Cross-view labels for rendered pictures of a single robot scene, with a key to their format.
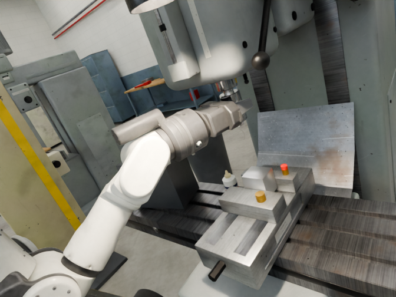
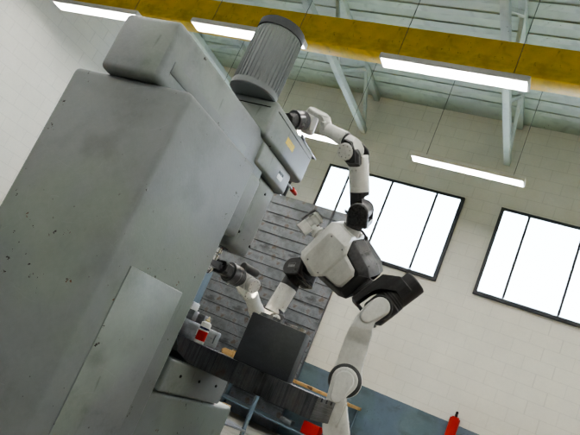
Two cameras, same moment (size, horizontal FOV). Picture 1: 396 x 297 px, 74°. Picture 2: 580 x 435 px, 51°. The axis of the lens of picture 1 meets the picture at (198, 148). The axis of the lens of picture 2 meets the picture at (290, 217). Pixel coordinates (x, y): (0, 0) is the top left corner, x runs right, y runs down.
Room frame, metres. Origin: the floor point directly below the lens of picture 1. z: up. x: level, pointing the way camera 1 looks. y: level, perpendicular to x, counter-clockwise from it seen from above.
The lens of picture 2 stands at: (3.00, -0.75, 0.96)
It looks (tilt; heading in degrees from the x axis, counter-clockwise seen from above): 13 degrees up; 160
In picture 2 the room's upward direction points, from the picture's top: 23 degrees clockwise
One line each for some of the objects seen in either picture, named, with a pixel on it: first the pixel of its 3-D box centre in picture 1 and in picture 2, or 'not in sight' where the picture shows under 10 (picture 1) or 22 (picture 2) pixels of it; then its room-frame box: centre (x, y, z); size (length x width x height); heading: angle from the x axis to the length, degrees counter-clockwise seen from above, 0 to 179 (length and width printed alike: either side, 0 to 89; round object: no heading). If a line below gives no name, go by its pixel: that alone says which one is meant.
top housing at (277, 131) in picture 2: not in sight; (265, 139); (0.58, -0.12, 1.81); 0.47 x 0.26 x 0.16; 134
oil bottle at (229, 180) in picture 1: (231, 185); (204, 330); (0.69, -0.05, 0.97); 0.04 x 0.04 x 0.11
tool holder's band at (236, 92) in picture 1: (229, 94); not in sight; (0.57, -0.11, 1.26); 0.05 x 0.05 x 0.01
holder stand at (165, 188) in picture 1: (157, 175); (273, 346); (0.86, 0.17, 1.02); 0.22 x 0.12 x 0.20; 55
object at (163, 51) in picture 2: not in sight; (199, 111); (0.92, -0.47, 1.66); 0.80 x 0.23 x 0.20; 134
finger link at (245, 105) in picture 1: (242, 107); not in sight; (0.54, -0.12, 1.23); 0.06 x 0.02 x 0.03; 117
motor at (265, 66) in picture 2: not in sight; (267, 61); (0.74, -0.29, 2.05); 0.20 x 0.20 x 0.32
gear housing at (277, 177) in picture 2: not in sight; (250, 163); (0.60, -0.14, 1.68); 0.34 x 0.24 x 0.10; 134
